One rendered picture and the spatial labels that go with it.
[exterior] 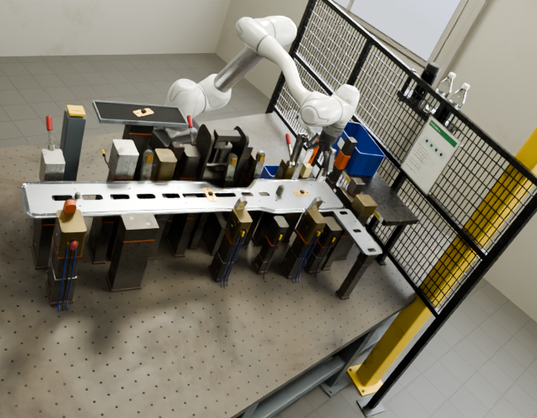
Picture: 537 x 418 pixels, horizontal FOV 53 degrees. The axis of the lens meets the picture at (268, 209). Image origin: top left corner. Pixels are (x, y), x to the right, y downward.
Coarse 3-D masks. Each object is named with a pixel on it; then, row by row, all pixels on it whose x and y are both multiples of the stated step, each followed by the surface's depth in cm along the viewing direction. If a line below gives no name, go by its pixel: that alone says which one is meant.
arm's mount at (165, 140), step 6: (192, 120) 302; (198, 126) 300; (156, 132) 283; (162, 132) 285; (150, 138) 286; (156, 138) 282; (162, 138) 282; (168, 138) 283; (174, 138) 285; (180, 138) 287; (186, 138) 288; (150, 144) 287; (156, 144) 283; (162, 144) 279; (168, 144) 279
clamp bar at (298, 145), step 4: (300, 136) 243; (304, 136) 245; (296, 140) 246; (300, 140) 246; (304, 140) 242; (296, 144) 246; (300, 144) 247; (296, 148) 246; (300, 148) 248; (292, 152) 249; (296, 152) 248; (300, 152) 248; (292, 156) 249; (296, 156) 250; (292, 160) 249; (296, 160) 251; (292, 164) 250; (296, 164) 251
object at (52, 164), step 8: (48, 152) 198; (56, 152) 199; (48, 160) 194; (56, 160) 196; (64, 160) 197; (40, 168) 202; (48, 168) 194; (56, 168) 196; (64, 168) 197; (40, 176) 202; (48, 176) 196; (56, 176) 198; (56, 200) 206
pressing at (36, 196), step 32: (32, 192) 187; (64, 192) 193; (96, 192) 199; (128, 192) 205; (160, 192) 211; (192, 192) 219; (224, 192) 227; (256, 192) 234; (288, 192) 243; (320, 192) 252
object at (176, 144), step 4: (172, 140) 225; (176, 140) 226; (172, 144) 223; (176, 144) 223; (180, 144) 224; (168, 148) 226; (172, 148) 223; (176, 148) 222; (180, 148) 223; (184, 148) 224; (172, 152) 223; (176, 152) 224; (180, 152) 224; (176, 156) 225; (180, 156) 226; (176, 168) 230; (176, 172) 231; (172, 176) 232; (172, 180) 234; (168, 196) 239
